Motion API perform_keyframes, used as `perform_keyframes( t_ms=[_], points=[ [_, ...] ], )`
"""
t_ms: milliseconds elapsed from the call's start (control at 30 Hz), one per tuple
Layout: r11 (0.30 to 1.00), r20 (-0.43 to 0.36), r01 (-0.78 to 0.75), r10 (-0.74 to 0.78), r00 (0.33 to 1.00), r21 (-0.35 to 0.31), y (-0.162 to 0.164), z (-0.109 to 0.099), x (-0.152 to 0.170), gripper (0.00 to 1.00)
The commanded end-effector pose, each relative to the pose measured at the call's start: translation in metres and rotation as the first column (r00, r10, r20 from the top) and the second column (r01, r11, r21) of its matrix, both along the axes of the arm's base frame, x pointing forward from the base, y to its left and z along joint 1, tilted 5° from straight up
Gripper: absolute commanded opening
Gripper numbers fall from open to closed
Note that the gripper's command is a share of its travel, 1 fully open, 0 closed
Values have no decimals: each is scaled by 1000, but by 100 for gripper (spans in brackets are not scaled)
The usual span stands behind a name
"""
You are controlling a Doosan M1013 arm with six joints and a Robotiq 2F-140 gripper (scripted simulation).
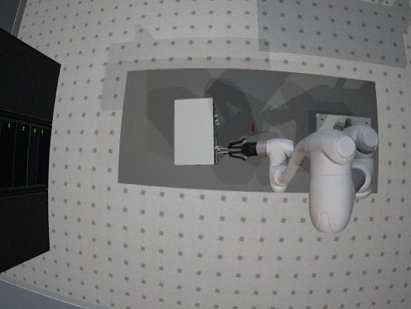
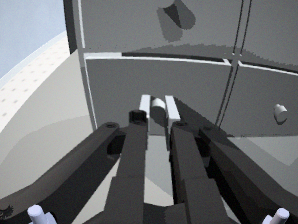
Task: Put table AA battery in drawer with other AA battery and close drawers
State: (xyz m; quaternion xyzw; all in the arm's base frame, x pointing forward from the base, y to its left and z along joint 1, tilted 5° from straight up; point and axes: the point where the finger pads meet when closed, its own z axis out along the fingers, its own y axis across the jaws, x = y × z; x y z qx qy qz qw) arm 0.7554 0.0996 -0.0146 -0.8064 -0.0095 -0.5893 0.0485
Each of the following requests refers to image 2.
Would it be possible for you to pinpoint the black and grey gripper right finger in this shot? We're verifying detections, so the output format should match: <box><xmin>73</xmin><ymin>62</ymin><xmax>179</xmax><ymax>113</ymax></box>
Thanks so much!
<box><xmin>164</xmin><ymin>96</ymin><xmax>298</xmax><ymax>224</ymax></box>

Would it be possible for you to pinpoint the white drawer front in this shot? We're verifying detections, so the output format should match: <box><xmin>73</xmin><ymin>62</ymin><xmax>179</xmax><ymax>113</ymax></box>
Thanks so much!
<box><xmin>240</xmin><ymin>0</ymin><xmax>298</xmax><ymax>67</ymax></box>
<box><xmin>85</xmin><ymin>53</ymin><xmax>232</xmax><ymax>135</ymax></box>
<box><xmin>81</xmin><ymin>0</ymin><xmax>242</xmax><ymax>54</ymax></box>
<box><xmin>218</xmin><ymin>61</ymin><xmax>298</xmax><ymax>135</ymax></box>

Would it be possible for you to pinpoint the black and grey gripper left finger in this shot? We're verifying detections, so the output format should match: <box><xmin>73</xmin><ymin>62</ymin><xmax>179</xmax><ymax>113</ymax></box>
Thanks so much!
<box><xmin>0</xmin><ymin>95</ymin><xmax>150</xmax><ymax>224</ymax></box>

